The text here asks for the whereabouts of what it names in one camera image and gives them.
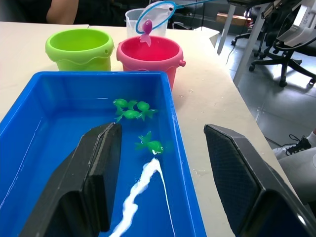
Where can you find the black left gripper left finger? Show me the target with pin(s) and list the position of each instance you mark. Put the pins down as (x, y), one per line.
(81, 177)

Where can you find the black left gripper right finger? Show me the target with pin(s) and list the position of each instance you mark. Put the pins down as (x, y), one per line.
(247, 187)

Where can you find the green toy fish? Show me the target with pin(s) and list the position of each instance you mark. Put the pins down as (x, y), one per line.
(120, 102)
(143, 105)
(131, 114)
(153, 145)

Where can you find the clear plastic cup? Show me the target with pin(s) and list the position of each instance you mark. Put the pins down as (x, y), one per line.
(132, 22)

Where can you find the pink toy fish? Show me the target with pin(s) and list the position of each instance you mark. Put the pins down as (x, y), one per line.
(146, 27)

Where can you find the blue hoop fish net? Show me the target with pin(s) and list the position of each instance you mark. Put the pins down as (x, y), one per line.
(158, 13)

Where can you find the blue plastic tub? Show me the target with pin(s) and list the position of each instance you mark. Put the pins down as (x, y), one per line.
(61, 103)

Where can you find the green plastic bucket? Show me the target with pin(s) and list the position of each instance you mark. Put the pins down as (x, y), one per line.
(79, 61)

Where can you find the pink plastic bucket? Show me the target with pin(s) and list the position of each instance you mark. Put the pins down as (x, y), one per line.
(153, 64)

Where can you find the white sneaker black laces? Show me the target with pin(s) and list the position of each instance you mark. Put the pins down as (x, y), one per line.
(293, 146)

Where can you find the black office chair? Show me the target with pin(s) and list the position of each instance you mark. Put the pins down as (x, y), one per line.
(240, 37)
(284, 56)

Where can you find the white desk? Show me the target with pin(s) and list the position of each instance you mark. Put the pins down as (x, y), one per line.
(249, 49)

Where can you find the brown cardboard box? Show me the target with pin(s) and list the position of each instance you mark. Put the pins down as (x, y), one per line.
(238, 21)

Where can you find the person's black shirt torso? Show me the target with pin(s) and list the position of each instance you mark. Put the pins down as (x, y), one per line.
(93, 10)

